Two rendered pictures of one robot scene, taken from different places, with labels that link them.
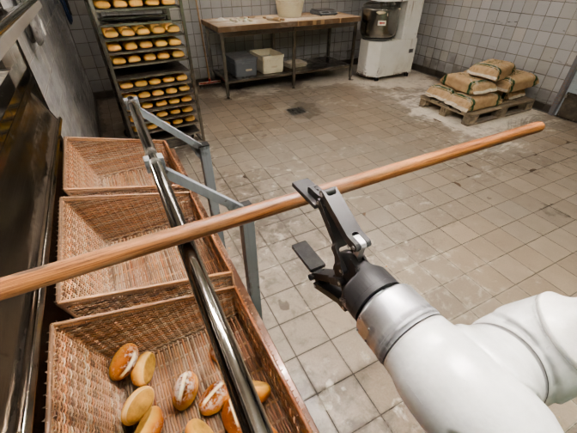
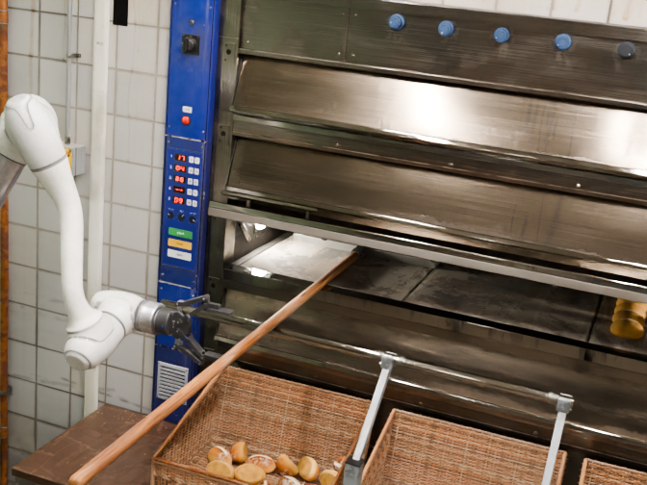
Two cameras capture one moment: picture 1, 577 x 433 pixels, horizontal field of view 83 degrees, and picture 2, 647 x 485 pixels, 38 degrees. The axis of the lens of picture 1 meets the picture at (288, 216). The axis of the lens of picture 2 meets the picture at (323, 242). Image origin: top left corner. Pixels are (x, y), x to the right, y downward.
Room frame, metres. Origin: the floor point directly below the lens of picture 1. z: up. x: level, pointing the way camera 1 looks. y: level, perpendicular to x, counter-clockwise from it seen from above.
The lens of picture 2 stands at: (2.31, -1.47, 2.19)
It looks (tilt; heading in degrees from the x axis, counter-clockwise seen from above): 17 degrees down; 137
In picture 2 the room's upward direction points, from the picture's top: 6 degrees clockwise
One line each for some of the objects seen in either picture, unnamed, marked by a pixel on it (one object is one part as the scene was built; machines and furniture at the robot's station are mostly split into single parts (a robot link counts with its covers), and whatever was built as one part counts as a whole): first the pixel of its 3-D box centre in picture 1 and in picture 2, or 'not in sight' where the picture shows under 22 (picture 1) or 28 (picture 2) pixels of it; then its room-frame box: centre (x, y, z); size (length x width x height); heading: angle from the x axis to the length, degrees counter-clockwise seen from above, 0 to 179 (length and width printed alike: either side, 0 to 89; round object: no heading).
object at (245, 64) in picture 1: (240, 64); not in sight; (5.18, 0.70, 0.35); 0.50 x 0.36 x 0.24; 27
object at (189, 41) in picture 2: not in sight; (188, 37); (-0.18, 0.22, 1.92); 0.06 x 0.04 x 0.11; 27
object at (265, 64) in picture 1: (266, 60); not in sight; (5.37, 0.33, 0.35); 0.50 x 0.36 x 0.24; 28
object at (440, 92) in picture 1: (452, 90); not in sight; (4.36, -2.13, 0.22); 0.62 x 0.36 x 0.15; 122
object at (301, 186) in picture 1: (311, 192); (219, 310); (0.42, -0.03, 1.27); 0.07 x 0.03 x 0.01; 28
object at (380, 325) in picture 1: (395, 321); (151, 318); (0.24, -0.13, 1.20); 0.09 x 0.06 x 0.09; 118
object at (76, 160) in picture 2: not in sight; (66, 158); (-0.59, 0.03, 1.46); 0.10 x 0.07 x 0.10; 27
